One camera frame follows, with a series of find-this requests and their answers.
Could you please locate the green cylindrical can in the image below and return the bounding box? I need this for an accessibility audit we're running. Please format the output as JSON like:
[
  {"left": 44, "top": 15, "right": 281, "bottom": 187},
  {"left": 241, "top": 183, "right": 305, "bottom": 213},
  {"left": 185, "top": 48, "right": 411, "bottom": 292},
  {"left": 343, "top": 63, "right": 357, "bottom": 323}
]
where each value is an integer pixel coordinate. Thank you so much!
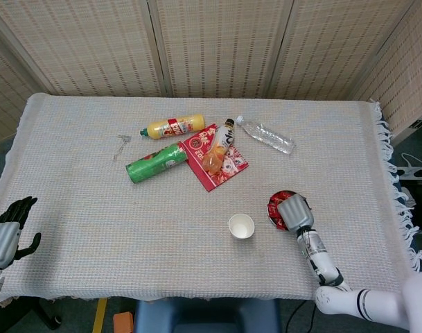
[{"left": 125, "top": 141, "right": 190, "bottom": 184}]

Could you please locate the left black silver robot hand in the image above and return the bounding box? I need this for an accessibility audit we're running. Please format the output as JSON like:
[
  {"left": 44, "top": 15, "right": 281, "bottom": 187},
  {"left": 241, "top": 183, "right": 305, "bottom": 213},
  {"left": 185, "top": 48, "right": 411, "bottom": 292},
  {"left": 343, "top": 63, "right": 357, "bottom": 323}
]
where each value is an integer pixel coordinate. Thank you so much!
[{"left": 0, "top": 196, "right": 42, "bottom": 270}]

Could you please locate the clear plastic water bottle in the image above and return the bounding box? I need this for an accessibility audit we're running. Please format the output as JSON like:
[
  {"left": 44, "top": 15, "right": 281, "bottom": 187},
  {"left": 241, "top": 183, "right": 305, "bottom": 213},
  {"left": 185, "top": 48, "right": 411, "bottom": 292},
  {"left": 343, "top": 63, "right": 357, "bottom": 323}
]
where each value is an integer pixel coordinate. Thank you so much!
[{"left": 236, "top": 115, "right": 297, "bottom": 155}]

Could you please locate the white paper cup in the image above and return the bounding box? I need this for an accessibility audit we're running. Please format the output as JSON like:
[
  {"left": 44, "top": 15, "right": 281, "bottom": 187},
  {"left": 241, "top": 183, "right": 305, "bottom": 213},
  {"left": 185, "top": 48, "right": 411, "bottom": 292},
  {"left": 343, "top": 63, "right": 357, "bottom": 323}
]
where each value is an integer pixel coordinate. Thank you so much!
[{"left": 228, "top": 213, "right": 256, "bottom": 241}]

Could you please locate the woven folding screen panel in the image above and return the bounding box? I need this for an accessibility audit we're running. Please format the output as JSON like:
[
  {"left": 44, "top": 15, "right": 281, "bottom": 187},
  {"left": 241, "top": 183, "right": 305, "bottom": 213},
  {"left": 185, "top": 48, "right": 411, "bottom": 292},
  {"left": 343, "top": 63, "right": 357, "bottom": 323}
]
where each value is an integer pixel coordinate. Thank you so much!
[
  {"left": 148, "top": 0, "right": 294, "bottom": 100},
  {"left": 0, "top": 0, "right": 166, "bottom": 98},
  {"left": 269, "top": 0, "right": 414, "bottom": 101},
  {"left": 0, "top": 27, "right": 49, "bottom": 146},
  {"left": 352, "top": 10, "right": 422, "bottom": 146}
]

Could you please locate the black cable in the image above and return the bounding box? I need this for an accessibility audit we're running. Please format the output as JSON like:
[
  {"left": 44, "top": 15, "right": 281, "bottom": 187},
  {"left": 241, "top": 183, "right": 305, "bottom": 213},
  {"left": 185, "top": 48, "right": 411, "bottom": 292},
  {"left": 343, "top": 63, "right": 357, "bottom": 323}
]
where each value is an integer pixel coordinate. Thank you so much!
[{"left": 286, "top": 300, "right": 317, "bottom": 333}]

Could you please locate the blue padded seat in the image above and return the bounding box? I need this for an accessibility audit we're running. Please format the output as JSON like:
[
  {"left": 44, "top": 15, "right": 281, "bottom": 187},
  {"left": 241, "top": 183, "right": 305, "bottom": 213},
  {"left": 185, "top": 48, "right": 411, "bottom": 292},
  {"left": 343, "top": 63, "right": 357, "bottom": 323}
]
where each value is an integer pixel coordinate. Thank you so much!
[{"left": 133, "top": 298, "right": 281, "bottom": 333}]

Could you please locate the round metal plate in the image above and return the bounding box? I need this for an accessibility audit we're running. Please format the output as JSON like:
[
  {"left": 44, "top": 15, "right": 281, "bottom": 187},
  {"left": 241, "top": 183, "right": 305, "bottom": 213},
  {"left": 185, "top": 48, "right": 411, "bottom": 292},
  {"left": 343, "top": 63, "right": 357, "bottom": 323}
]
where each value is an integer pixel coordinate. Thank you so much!
[{"left": 267, "top": 189, "right": 314, "bottom": 232}]

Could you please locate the yellow plastic bottle green cap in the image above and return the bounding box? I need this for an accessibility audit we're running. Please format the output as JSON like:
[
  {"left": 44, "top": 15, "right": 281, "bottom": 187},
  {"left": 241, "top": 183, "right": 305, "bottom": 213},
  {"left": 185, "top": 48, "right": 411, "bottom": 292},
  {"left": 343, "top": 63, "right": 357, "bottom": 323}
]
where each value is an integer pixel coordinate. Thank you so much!
[{"left": 139, "top": 114, "right": 206, "bottom": 141}]

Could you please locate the red printed booklet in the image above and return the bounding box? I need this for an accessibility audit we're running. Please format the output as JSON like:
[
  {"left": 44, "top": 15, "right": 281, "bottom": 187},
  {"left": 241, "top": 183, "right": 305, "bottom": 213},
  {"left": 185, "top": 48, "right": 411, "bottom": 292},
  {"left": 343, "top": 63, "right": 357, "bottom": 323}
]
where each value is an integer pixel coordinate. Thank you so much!
[{"left": 179, "top": 122, "right": 249, "bottom": 193}]

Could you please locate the orange block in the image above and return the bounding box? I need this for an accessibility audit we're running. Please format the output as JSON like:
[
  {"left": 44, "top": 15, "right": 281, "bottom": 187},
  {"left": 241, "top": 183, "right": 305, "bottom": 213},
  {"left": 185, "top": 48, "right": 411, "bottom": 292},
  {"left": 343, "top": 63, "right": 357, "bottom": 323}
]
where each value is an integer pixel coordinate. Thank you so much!
[{"left": 112, "top": 311, "right": 134, "bottom": 333}]

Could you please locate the right silver orange-tipped robot hand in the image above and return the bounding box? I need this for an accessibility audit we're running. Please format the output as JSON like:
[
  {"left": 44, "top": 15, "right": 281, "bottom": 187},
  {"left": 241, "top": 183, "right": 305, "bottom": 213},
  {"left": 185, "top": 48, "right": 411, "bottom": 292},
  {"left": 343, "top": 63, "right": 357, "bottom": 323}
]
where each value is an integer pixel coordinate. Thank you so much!
[{"left": 276, "top": 193, "right": 316, "bottom": 233}]

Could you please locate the heap of red candies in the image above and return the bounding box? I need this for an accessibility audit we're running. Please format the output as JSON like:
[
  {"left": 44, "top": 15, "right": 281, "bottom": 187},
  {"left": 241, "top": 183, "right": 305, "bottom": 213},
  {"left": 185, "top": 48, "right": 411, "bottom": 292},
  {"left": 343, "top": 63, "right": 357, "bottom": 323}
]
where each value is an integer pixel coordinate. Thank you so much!
[{"left": 267, "top": 190, "right": 294, "bottom": 230}]

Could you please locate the black stand leg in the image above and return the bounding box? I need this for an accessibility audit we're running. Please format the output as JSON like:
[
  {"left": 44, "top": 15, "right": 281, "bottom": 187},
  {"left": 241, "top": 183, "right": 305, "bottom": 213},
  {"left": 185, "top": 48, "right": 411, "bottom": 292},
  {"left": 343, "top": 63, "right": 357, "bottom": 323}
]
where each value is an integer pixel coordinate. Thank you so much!
[{"left": 0, "top": 297, "right": 63, "bottom": 331}]

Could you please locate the beige woven tablecloth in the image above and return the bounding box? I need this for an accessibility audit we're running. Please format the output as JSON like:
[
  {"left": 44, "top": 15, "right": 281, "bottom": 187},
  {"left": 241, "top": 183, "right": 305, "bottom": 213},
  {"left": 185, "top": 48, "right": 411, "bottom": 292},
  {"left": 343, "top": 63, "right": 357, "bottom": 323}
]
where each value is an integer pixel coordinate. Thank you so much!
[{"left": 0, "top": 92, "right": 422, "bottom": 309}]

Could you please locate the orange drink bottle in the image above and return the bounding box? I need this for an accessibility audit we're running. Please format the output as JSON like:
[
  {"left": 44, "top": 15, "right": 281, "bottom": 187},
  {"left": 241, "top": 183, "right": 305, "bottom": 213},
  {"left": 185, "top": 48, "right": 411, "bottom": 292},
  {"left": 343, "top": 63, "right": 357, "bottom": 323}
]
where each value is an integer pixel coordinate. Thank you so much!
[{"left": 201, "top": 118, "right": 236, "bottom": 173}]

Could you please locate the white cable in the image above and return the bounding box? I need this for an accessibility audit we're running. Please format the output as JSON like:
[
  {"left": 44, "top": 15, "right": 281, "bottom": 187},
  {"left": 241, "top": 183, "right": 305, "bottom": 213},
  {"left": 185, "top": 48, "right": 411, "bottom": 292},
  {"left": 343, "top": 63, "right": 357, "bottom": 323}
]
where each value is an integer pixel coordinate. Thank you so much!
[{"left": 400, "top": 152, "right": 422, "bottom": 168}]

